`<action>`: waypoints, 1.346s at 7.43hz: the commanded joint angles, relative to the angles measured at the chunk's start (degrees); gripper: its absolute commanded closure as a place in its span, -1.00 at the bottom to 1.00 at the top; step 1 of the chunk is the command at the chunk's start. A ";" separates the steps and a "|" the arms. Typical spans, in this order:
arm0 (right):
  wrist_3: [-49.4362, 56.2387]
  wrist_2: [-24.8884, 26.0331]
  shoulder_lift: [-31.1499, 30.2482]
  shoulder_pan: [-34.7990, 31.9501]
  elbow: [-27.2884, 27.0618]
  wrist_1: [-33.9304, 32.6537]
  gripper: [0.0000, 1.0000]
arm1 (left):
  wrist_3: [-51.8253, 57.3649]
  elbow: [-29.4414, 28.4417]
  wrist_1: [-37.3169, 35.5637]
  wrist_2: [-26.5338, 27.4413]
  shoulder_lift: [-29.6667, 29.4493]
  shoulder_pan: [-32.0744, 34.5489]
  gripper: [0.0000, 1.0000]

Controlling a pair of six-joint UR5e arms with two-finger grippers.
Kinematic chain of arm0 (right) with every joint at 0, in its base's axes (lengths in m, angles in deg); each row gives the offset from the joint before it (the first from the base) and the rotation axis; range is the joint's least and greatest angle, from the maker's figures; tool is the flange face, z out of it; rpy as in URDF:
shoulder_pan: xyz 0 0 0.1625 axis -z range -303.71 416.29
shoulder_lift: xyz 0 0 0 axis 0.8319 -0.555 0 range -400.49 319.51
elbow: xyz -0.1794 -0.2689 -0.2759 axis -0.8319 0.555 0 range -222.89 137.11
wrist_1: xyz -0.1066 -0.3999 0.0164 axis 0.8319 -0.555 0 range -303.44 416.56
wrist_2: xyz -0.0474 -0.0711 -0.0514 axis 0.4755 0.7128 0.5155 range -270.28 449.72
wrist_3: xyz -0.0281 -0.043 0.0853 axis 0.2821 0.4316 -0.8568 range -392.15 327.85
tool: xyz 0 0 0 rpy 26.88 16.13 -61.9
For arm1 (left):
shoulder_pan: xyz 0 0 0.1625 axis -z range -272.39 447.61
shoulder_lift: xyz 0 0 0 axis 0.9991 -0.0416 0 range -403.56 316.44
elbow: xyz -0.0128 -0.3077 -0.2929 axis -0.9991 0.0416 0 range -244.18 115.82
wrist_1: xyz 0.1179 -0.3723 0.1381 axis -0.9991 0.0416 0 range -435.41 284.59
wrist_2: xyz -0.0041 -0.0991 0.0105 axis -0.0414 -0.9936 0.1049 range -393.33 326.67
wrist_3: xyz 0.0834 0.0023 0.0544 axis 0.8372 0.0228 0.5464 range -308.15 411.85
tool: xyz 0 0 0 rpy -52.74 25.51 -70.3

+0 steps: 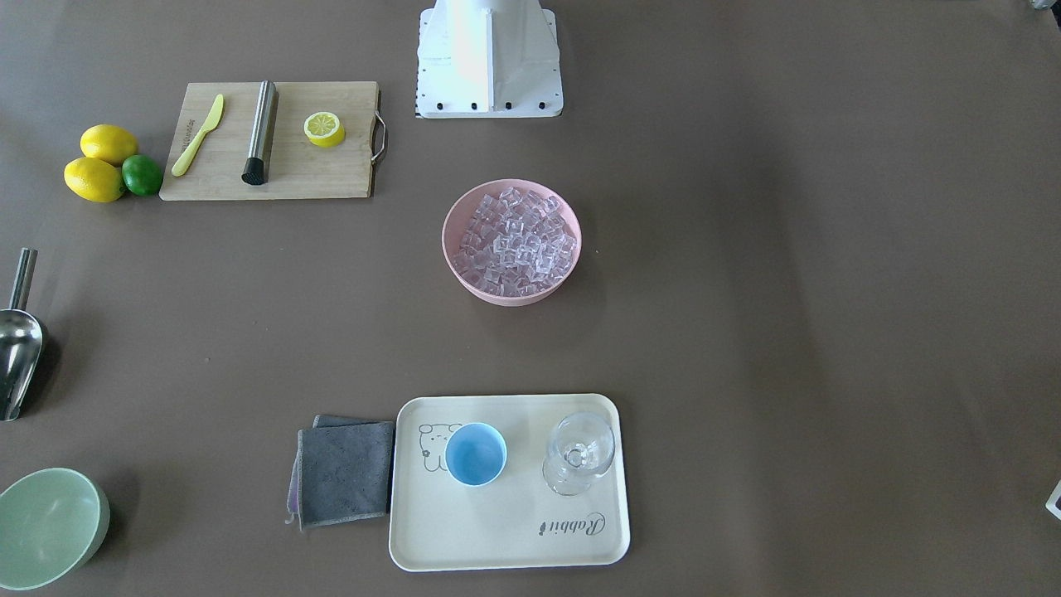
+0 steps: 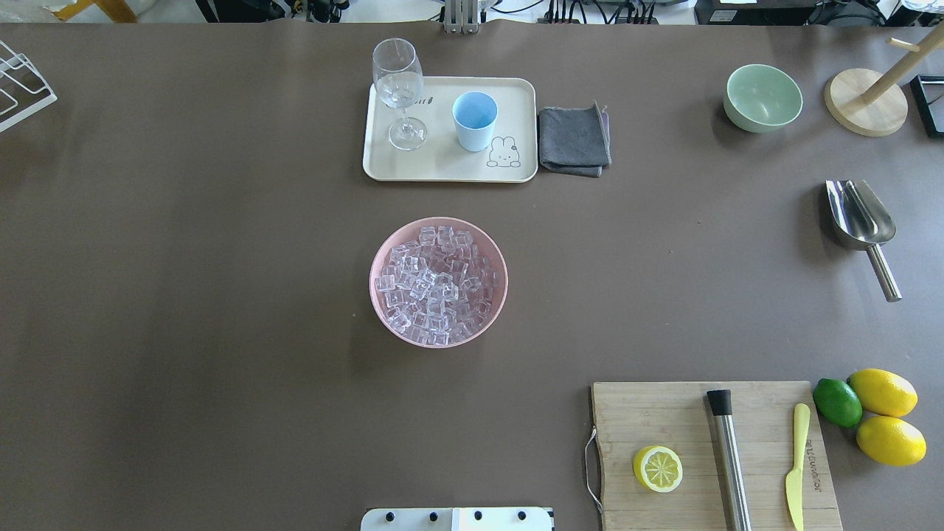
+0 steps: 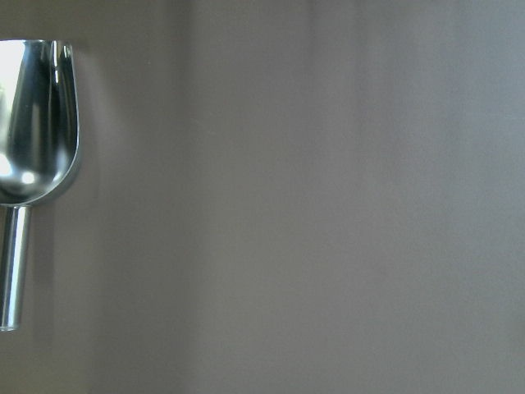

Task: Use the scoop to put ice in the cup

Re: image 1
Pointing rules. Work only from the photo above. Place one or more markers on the bamboo cutting board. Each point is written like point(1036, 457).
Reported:
point(295, 168)

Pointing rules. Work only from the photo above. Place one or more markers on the pink bowl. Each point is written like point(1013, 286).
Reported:
point(464, 278)

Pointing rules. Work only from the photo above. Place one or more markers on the green lime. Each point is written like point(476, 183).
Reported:
point(141, 175)

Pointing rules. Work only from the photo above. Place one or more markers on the yellow plastic knife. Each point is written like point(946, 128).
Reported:
point(214, 116)

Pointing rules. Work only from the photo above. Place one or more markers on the yellow lemon lower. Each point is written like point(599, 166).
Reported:
point(94, 180)

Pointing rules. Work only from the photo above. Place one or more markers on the yellow lemon upper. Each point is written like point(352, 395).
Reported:
point(110, 143)

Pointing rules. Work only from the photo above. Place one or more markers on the pile of clear ice cubes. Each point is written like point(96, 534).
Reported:
point(515, 242)

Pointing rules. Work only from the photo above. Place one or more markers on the yellow lemon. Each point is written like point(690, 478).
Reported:
point(94, 180)
point(110, 143)

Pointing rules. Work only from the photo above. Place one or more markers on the steel muddler black tip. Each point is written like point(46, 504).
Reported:
point(256, 166)

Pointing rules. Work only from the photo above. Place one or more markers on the clear wine glass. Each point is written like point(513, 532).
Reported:
point(580, 451)

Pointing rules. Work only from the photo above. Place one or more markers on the grey folded cloth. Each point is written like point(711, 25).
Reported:
point(342, 471)

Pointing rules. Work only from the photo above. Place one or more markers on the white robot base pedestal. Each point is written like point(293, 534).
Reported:
point(488, 60)

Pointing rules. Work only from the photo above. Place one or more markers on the cream rabbit tray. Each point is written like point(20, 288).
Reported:
point(437, 523)

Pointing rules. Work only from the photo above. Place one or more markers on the half lemon slice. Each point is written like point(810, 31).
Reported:
point(324, 129)

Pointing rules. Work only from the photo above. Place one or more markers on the light blue cup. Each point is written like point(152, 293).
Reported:
point(476, 454)

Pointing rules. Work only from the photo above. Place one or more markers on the green bowl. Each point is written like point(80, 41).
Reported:
point(52, 522)

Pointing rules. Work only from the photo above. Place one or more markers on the steel ice scoop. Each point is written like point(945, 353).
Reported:
point(22, 340)

